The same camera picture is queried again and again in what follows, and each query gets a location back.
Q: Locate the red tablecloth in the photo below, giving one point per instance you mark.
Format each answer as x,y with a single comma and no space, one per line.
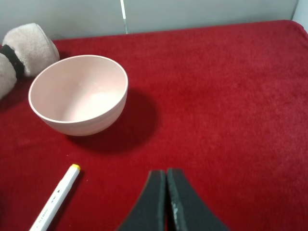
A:
227,104

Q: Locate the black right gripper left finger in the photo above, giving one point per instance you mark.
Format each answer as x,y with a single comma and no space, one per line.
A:
148,213

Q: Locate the white yellow-capped marker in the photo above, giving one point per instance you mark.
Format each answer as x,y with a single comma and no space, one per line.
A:
56,199

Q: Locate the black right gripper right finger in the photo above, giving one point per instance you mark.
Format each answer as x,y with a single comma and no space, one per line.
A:
186,211

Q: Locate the pink rolled towel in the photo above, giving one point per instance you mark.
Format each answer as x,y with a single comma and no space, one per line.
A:
25,51

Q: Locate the pink bowl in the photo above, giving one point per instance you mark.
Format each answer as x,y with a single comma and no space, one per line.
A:
80,95

